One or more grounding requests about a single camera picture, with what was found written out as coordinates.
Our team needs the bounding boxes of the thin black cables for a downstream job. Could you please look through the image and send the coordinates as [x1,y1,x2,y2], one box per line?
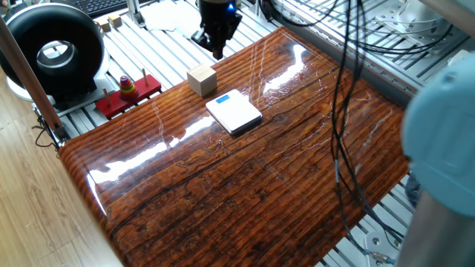
[356,20,454,57]

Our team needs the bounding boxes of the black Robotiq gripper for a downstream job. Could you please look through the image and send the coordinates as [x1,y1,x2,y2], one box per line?
[191,0,243,61]

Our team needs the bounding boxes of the black floor cable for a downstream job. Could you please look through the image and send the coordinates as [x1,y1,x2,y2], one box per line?
[31,114,61,150]

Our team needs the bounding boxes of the light wooden cube block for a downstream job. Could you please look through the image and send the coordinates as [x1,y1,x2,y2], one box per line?
[186,62,218,98]

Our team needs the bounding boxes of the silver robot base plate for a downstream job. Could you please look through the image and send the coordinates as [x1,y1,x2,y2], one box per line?
[362,230,404,267]

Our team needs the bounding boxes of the aluminium plate with holes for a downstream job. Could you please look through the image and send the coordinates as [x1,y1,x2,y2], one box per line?
[374,0,469,46]

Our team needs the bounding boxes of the white crumpled cloth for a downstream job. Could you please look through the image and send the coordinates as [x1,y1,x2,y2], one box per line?
[140,0,204,35]

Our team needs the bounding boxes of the white flat square box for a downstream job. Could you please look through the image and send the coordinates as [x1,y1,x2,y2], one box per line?
[205,88,263,136]

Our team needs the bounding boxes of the brown wooden pole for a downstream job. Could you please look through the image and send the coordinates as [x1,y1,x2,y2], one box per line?
[0,16,71,144]

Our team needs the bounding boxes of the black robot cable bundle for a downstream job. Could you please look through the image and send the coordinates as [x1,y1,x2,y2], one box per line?
[259,0,406,265]

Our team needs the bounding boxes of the black ring shaped fan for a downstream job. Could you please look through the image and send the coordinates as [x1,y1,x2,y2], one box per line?
[0,1,111,108]

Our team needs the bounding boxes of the rainbow ring stack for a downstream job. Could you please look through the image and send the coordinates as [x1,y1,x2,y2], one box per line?
[118,75,140,102]

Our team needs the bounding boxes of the black computer keyboard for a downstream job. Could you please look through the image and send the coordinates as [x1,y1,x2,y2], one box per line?
[71,0,129,18]

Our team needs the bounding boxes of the wood grain table mat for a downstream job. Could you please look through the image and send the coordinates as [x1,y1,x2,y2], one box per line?
[58,25,411,267]

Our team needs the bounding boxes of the small aluminium post stand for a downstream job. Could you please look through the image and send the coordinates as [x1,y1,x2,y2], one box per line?
[125,0,147,29]

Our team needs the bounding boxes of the red ring tower toy base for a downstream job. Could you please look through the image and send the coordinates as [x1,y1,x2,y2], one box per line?
[94,67,163,120]

